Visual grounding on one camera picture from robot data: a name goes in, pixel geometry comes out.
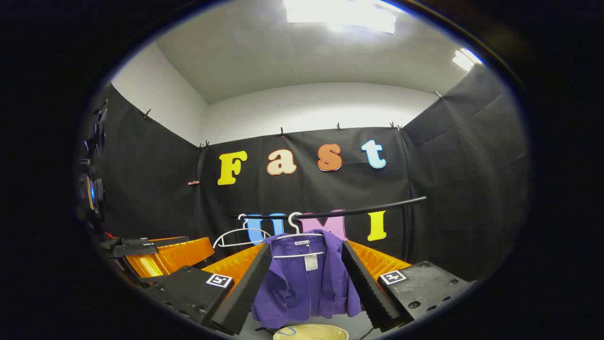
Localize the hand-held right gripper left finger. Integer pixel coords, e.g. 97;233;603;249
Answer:
142;241;273;336

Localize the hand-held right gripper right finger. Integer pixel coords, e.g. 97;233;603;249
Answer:
340;239;473;331

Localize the purple knit jacket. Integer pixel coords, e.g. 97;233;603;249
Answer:
252;230;362;329

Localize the white hanger with bar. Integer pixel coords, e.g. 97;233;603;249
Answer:
273;212;326;259

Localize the black backdrop cloth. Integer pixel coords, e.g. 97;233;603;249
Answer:
78;64;531;284

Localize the small ceiling light panel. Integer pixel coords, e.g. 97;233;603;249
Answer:
452;47;484;72

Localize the large ceiling light panel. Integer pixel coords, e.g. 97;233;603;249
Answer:
282;0;398;34

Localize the white wire hanger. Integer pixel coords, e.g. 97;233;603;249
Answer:
212;213;273;249

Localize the black clothes rail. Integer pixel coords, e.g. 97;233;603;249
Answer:
230;196;428;260

